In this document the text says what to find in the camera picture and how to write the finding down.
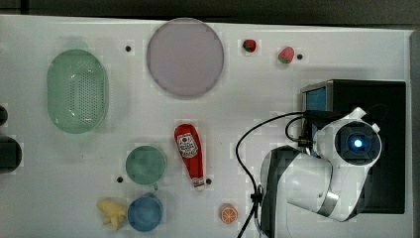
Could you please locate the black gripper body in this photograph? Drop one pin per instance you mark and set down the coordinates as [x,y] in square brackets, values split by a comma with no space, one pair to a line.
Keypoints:
[314,120]

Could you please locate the oven door with black handle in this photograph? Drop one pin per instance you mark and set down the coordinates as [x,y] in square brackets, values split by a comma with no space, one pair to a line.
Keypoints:
[317,97]

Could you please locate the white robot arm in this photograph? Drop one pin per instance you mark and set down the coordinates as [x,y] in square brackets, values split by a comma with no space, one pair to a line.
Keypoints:
[331,181]

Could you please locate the black toaster oven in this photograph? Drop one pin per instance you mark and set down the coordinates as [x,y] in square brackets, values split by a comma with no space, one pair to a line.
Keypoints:
[385,105]

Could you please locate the small red strawberry toy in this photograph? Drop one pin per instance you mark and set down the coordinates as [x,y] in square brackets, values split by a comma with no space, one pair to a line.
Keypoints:
[249,45]

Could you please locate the orange slice toy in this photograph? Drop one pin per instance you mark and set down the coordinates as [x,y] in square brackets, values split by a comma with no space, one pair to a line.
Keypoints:
[228,213]

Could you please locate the red ketchup bottle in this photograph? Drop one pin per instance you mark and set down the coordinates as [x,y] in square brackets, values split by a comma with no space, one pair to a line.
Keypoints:
[189,147]

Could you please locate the lilac round plate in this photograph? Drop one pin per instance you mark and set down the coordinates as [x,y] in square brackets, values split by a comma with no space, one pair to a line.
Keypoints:
[185,57]

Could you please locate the green mug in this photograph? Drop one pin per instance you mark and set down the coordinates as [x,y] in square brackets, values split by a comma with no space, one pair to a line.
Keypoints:
[146,165]

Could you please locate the blue cup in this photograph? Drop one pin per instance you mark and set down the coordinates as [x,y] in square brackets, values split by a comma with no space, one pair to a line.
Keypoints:
[145,213]

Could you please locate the yellow toy banana peel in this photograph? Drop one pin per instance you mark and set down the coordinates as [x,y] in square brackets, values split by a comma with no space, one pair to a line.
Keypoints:
[114,213]

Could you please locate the green oval colander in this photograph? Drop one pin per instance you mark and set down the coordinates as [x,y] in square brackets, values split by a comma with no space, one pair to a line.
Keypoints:
[77,91]

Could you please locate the large black utensil cup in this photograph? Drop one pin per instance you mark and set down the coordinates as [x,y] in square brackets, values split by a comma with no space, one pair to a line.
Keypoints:
[10,154]

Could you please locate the small black cup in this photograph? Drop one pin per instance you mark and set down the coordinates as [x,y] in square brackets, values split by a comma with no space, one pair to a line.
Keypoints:
[3,115]

